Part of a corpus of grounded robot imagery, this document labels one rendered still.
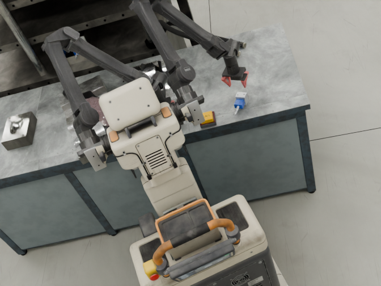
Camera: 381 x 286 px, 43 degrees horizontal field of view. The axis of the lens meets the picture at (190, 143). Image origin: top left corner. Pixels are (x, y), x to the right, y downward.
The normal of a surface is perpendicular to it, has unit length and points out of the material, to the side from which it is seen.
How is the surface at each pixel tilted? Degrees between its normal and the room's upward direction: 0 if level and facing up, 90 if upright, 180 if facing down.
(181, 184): 82
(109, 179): 90
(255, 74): 0
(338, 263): 0
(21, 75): 0
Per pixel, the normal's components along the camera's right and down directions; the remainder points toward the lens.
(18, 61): -0.26, -0.65
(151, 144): 0.29, 0.54
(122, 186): 0.07, 0.72
